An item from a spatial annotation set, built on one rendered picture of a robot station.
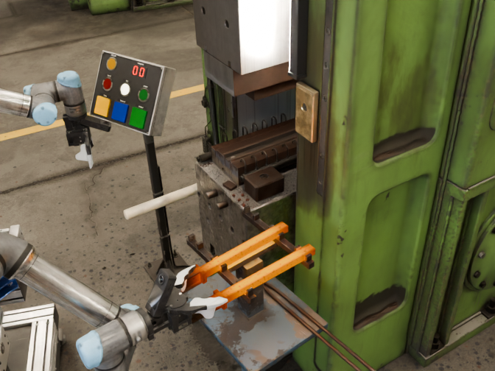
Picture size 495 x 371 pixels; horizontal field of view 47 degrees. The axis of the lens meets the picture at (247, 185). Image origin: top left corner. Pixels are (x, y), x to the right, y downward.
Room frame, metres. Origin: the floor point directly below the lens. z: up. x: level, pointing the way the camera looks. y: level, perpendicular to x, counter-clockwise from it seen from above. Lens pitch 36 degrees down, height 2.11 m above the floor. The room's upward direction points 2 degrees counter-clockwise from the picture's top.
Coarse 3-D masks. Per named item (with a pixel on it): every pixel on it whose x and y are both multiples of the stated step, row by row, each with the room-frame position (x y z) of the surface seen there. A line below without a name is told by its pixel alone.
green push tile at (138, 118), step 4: (136, 108) 2.04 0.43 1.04; (132, 112) 2.05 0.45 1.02; (136, 112) 2.04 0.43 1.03; (140, 112) 2.03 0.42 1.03; (144, 112) 2.02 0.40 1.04; (132, 116) 2.04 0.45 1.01; (136, 116) 2.03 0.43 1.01; (140, 116) 2.02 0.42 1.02; (144, 116) 2.01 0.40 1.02; (132, 120) 2.03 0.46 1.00; (136, 120) 2.02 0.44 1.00; (140, 120) 2.01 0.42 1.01; (144, 120) 2.00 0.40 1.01; (132, 124) 2.02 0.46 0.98; (136, 124) 2.01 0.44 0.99; (140, 124) 2.00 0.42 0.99; (144, 124) 2.00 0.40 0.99; (140, 128) 1.99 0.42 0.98
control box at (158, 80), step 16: (128, 64) 2.17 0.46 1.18; (144, 64) 2.13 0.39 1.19; (96, 80) 2.22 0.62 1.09; (112, 80) 2.18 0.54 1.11; (128, 80) 2.13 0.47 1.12; (144, 80) 2.09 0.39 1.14; (160, 80) 2.06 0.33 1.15; (96, 96) 2.18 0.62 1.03; (112, 96) 2.14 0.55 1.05; (128, 96) 2.10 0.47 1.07; (160, 96) 2.04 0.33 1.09; (112, 112) 2.10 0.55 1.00; (128, 112) 2.06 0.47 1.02; (160, 112) 2.03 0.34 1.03; (128, 128) 2.03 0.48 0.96; (144, 128) 1.99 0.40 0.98; (160, 128) 2.02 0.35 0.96
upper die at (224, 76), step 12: (204, 60) 1.83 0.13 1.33; (216, 60) 1.75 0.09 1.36; (216, 72) 1.76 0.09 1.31; (228, 72) 1.68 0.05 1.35; (252, 72) 1.70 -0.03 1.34; (264, 72) 1.72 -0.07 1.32; (276, 72) 1.74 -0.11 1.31; (228, 84) 1.69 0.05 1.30; (240, 84) 1.67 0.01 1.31; (252, 84) 1.69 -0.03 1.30; (264, 84) 1.72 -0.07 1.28
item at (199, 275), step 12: (276, 228) 1.31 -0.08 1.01; (252, 240) 1.26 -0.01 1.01; (264, 240) 1.26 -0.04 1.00; (228, 252) 1.21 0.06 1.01; (240, 252) 1.20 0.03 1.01; (204, 264) 1.16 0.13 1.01; (216, 264) 1.16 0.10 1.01; (228, 264) 1.18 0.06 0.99; (192, 276) 1.11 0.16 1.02; (204, 276) 1.12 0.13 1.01; (192, 288) 1.10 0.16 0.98
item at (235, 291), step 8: (304, 248) 1.21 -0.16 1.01; (312, 248) 1.21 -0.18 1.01; (288, 256) 1.18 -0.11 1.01; (296, 256) 1.18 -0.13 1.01; (304, 256) 1.19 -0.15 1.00; (272, 264) 1.15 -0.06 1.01; (280, 264) 1.15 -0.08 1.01; (288, 264) 1.15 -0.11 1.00; (296, 264) 1.17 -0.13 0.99; (256, 272) 1.12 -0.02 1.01; (264, 272) 1.12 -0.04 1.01; (272, 272) 1.12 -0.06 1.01; (280, 272) 1.14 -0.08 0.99; (240, 280) 1.09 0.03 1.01; (248, 280) 1.09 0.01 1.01; (256, 280) 1.09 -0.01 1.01; (264, 280) 1.11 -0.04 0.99; (232, 288) 1.07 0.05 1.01; (240, 288) 1.07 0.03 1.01; (248, 288) 1.07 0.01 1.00; (216, 296) 1.04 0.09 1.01; (224, 296) 1.04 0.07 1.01; (232, 296) 1.04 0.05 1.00; (224, 304) 1.02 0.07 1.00; (192, 320) 0.98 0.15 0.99
